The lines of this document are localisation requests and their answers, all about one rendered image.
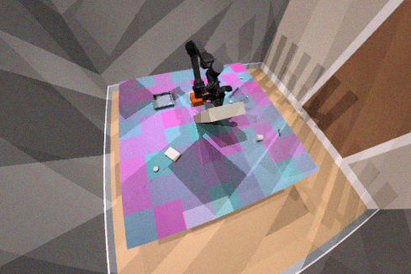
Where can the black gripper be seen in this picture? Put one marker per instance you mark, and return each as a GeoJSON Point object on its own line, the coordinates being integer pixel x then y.
{"type": "Point", "coordinates": [217, 97]}

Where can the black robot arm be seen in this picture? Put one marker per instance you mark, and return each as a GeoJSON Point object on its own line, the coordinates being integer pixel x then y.
{"type": "Point", "coordinates": [207, 61]}

